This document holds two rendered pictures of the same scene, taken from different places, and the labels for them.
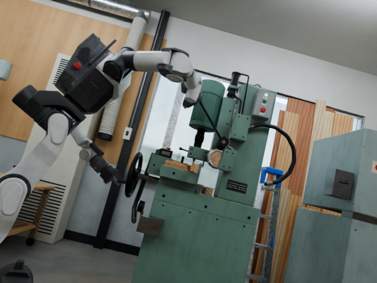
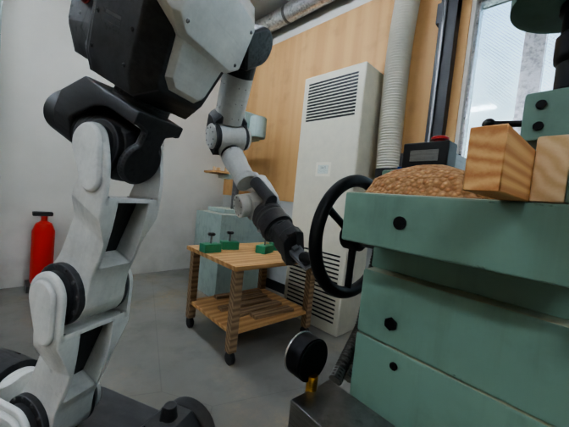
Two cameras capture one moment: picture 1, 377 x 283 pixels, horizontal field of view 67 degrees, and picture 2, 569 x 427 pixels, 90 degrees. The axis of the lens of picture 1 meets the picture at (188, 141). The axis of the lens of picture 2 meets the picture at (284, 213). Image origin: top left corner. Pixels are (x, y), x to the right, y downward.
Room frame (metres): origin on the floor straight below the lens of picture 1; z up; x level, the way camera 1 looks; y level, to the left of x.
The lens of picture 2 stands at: (1.22, -0.11, 0.88)
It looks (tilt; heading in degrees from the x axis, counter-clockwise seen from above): 3 degrees down; 48
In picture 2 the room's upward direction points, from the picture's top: 6 degrees clockwise
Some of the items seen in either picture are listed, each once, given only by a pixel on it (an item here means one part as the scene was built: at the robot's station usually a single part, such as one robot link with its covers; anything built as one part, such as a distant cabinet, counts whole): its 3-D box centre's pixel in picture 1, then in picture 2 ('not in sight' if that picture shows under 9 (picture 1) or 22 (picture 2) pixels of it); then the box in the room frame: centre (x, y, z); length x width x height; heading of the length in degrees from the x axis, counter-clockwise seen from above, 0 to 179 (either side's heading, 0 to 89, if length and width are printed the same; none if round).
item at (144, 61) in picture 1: (161, 63); not in sight; (1.19, 0.20, 1.31); 0.22 x 0.12 x 0.13; 64
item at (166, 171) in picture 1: (173, 174); (474, 224); (1.81, 0.04, 0.87); 0.61 x 0.30 x 0.06; 179
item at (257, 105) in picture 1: (262, 105); not in sight; (1.63, -0.38, 1.40); 0.10 x 0.06 x 0.16; 89
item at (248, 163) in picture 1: (244, 145); not in sight; (1.78, -0.35, 1.16); 0.22 x 0.22 x 0.72; 89
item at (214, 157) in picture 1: (217, 158); not in sight; (1.65, -0.19, 1.02); 0.12 x 0.03 x 0.12; 89
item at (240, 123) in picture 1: (239, 128); not in sight; (1.62, -0.27, 1.22); 0.09 x 0.08 x 0.15; 89
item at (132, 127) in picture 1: (133, 121); (432, 135); (3.03, 0.63, 1.35); 0.11 x 0.10 x 2.70; 93
